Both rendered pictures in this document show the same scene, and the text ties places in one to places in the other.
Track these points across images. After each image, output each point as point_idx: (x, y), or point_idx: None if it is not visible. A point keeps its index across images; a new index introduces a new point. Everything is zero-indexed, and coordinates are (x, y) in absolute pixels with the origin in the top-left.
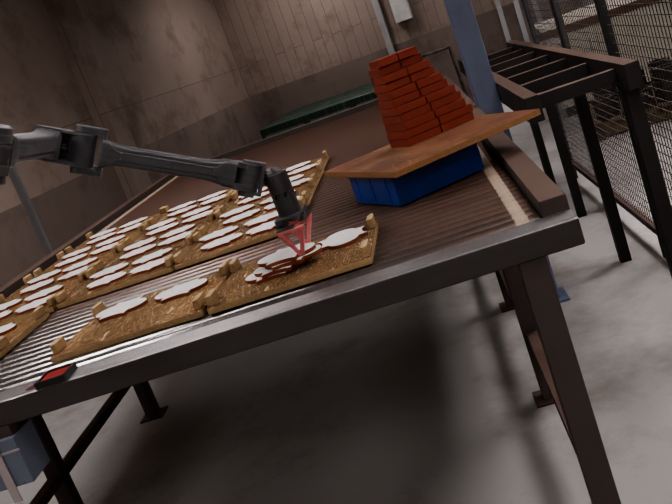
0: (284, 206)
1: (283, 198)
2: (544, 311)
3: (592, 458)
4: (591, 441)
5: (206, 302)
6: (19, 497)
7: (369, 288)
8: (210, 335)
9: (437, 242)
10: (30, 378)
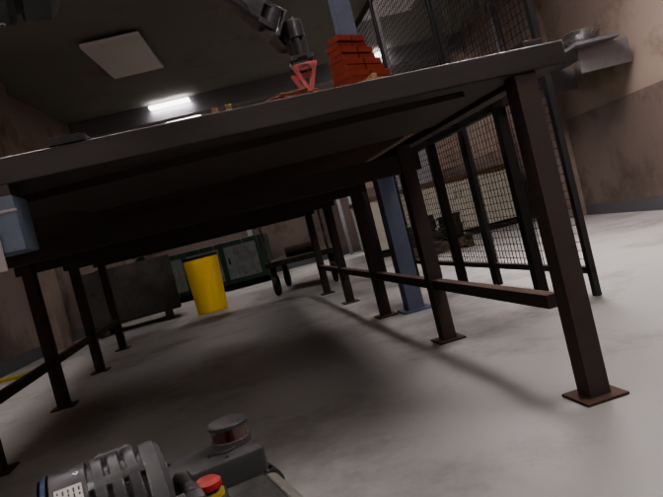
0: (299, 47)
1: (299, 40)
2: (533, 119)
3: (568, 259)
4: (567, 244)
5: (225, 109)
6: (5, 265)
7: (394, 78)
8: (243, 106)
9: None
10: None
